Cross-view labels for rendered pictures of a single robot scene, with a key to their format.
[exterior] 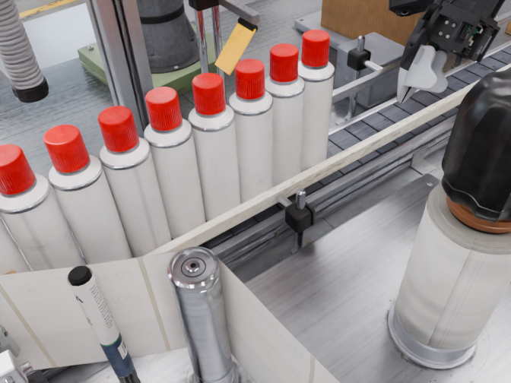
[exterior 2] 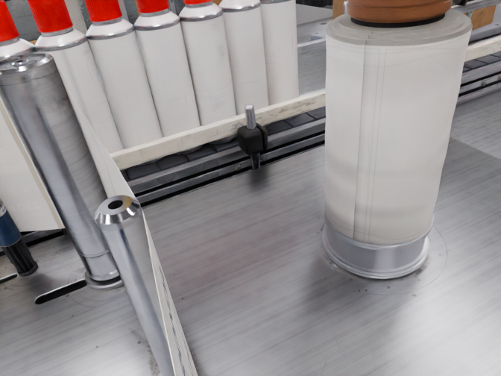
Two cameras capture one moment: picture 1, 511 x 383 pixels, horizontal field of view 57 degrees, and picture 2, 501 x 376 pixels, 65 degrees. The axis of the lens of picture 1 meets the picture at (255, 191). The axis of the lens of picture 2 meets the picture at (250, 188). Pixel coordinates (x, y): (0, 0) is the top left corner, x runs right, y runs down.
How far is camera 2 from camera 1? 0.26 m
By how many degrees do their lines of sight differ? 13
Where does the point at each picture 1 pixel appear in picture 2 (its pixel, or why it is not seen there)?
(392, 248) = not seen: hidden behind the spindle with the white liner
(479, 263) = (380, 69)
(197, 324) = (33, 147)
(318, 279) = (259, 194)
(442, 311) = (357, 174)
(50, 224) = not seen: outside the picture
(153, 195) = (90, 92)
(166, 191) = (111, 96)
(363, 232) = (320, 160)
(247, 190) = (206, 117)
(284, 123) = (238, 43)
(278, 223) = (238, 155)
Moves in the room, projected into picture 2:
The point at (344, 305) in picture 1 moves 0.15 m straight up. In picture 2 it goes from (279, 216) to (267, 66)
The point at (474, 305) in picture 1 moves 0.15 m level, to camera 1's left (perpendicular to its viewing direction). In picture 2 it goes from (392, 155) to (168, 159)
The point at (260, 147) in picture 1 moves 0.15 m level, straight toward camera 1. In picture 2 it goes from (210, 61) to (168, 116)
